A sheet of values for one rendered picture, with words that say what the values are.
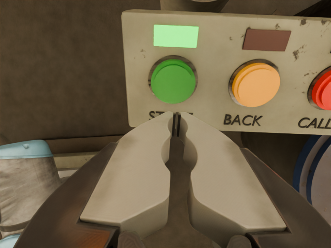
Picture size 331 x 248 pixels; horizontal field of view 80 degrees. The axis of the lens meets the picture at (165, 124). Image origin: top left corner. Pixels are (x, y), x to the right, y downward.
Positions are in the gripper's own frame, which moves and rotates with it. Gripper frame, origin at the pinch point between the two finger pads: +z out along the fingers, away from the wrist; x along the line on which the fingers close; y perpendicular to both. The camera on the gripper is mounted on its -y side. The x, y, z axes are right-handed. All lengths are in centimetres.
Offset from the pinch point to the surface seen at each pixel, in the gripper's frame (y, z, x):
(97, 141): 43, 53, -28
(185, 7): -5.6, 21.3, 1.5
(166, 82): -0.1, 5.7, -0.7
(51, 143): 44, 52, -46
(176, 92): 0.7, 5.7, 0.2
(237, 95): 0.9, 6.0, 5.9
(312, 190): 24.2, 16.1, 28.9
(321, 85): -0.4, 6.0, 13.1
